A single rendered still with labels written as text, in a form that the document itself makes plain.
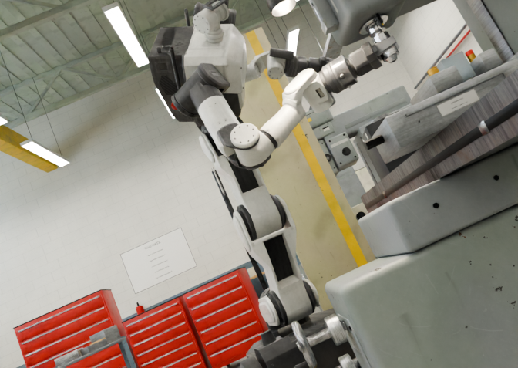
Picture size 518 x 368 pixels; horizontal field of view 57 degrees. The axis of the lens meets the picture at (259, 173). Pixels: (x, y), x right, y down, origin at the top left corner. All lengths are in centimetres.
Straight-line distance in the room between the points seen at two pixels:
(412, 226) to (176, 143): 984
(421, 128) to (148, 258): 971
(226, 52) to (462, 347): 106
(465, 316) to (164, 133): 1004
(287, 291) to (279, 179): 130
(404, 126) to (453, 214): 25
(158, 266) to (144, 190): 166
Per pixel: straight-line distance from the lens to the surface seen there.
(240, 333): 575
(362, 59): 136
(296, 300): 184
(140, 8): 977
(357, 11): 133
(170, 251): 1043
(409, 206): 111
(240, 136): 128
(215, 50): 160
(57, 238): 1117
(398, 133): 99
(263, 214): 174
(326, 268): 296
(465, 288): 114
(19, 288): 1145
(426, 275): 111
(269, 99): 314
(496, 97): 83
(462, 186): 115
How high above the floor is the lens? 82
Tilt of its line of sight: 11 degrees up
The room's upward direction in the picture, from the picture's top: 25 degrees counter-clockwise
